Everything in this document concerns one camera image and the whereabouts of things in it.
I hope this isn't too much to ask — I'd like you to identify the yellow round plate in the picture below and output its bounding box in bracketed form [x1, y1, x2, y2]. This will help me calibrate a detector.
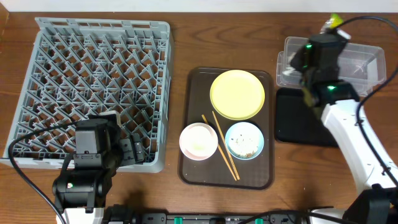
[210, 70, 266, 120]

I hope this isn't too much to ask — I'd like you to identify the upper wooden chopstick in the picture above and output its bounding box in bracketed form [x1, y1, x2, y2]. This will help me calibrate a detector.
[212, 111, 240, 180]

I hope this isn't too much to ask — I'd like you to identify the white round bowl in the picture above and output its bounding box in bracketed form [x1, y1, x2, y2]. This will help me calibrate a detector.
[179, 123, 218, 161]

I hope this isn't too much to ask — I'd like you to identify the grey plastic dish rack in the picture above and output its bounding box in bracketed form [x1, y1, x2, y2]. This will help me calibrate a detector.
[7, 17, 174, 173]

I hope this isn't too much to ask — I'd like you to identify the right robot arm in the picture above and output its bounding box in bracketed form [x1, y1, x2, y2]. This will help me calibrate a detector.
[290, 32, 397, 223]

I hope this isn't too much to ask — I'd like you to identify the lower wooden chopstick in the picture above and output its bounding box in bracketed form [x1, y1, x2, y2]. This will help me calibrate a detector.
[201, 114, 237, 181]

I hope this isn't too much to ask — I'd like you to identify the wooden chopstick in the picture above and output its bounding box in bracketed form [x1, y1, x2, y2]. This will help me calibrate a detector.
[212, 111, 240, 180]
[201, 114, 237, 181]

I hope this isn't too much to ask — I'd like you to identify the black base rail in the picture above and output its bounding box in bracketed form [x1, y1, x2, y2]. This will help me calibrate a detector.
[101, 204, 307, 224]

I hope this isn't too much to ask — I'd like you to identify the light blue bowl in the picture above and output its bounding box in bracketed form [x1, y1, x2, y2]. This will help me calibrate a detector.
[225, 122, 264, 161]

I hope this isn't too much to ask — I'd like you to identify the black food waste tray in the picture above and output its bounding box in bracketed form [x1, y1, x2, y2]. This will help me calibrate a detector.
[275, 88, 337, 147]

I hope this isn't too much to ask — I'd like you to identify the clear plastic waste bin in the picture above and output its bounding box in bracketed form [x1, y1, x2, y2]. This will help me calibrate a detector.
[276, 37, 386, 96]

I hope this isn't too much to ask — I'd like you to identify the yellow plastic wrapper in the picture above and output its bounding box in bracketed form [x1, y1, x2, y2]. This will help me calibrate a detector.
[320, 13, 343, 34]

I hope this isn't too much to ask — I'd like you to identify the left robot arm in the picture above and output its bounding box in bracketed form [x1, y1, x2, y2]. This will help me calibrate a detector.
[53, 117, 144, 223]

